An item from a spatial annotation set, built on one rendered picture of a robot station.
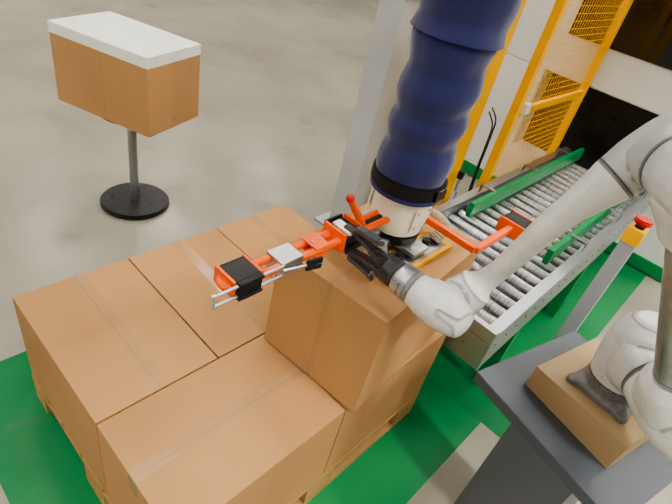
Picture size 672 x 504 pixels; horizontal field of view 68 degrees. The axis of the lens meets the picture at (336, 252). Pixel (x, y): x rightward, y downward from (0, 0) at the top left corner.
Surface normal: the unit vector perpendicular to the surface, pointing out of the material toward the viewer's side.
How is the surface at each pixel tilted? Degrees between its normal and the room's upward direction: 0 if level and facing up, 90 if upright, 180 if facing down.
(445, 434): 0
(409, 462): 0
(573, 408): 90
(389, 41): 90
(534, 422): 0
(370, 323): 90
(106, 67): 90
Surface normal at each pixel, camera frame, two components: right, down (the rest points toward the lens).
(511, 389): 0.20, -0.78
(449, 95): 0.01, 0.37
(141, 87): -0.40, 0.49
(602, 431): -0.85, 0.17
